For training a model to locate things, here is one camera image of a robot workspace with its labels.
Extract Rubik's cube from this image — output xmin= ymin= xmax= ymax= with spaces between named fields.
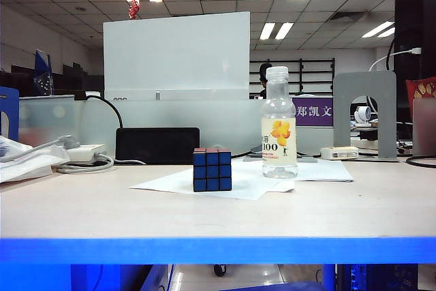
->
xmin=192 ymin=147 xmax=233 ymax=192

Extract frosted glass desk partition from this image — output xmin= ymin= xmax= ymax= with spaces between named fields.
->
xmin=18 ymin=94 xmax=334 ymax=161

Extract clear bottle yellow flower label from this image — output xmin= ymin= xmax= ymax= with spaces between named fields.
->
xmin=261 ymin=65 xmax=298 ymax=179

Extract black rectangular box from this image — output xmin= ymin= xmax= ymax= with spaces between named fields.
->
xmin=114 ymin=127 xmax=201 ymax=165

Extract person in background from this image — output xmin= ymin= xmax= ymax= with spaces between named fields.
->
xmin=258 ymin=62 xmax=273 ymax=99

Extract white paper sheet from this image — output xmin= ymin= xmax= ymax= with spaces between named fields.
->
xmin=128 ymin=164 xmax=296 ymax=201
xmin=234 ymin=157 xmax=354 ymax=183

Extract white board panel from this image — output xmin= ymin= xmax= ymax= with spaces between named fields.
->
xmin=103 ymin=11 xmax=251 ymax=101

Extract black shelf rack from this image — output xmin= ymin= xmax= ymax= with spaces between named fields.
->
xmin=250 ymin=58 xmax=337 ymax=96

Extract grey metal bookend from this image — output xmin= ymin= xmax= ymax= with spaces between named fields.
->
xmin=332 ymin=71 xmax=399 ymax=162

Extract white power adapter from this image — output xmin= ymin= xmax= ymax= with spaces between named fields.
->
xmin=320 ymin=146 xmax=360 ymax=161

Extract white power strip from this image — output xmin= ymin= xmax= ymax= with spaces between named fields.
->
xmin=64 ymin=143 xmax=107 ymax=162

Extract dark office cubicle partitions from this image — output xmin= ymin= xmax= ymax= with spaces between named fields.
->
xmin=0 ymin=62 xmax=105 ymax=97

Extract white desk fan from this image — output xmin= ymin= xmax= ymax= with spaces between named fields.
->
xmin=354 ymin=106 xmax=372 ymax=124

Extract red hanging ornament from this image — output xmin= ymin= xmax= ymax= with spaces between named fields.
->
xmin=127 ymin=0 xmax=142 ymax=20

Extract ceiling air vent grille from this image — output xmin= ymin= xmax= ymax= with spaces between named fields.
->
xmin=330 ymin=11 xmax=368 ymax=22

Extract blue crystal trophy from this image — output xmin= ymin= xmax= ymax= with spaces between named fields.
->
xmin=33 ymin=49 xmax=55 ymax=97

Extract white plastic bag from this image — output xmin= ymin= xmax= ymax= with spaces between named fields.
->
xmin=0 ymin=135 xmax=71 ymax=183

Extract blue metal bookend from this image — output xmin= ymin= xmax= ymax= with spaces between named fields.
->
xmin=0 ymin=86 xmax=20 ymax=142

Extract pink frosted panel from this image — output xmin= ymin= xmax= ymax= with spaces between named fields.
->
xmin=411 ymin=97 xmax=436 ymax=156

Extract red patterned cushion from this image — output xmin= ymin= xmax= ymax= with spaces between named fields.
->
xmin=405 ymin=78 xmax=436 ymax=108

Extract black computer tower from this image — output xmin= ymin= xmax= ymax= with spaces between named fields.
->
xmin=337 ymin=263 xmax=420 ymax=291

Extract black power cable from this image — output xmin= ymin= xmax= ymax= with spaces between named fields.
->
xmin=84 ymin=95 xmax=124 ymax=130

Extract blue table frame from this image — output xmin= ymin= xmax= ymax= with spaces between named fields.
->
xmin=0 ymin=236 xmax=436 ymax=291

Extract grey plug with cable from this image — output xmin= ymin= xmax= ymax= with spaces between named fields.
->
xmin=0 ymin=134 xmax=82 ymax=162

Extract black looped cable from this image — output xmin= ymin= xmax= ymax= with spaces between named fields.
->
xmin=405 ymin=155 xmax=436 ymax=169

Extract white USB cable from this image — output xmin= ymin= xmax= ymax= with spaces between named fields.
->
xmin=369 ymin=47 xmax=423 ymax=72

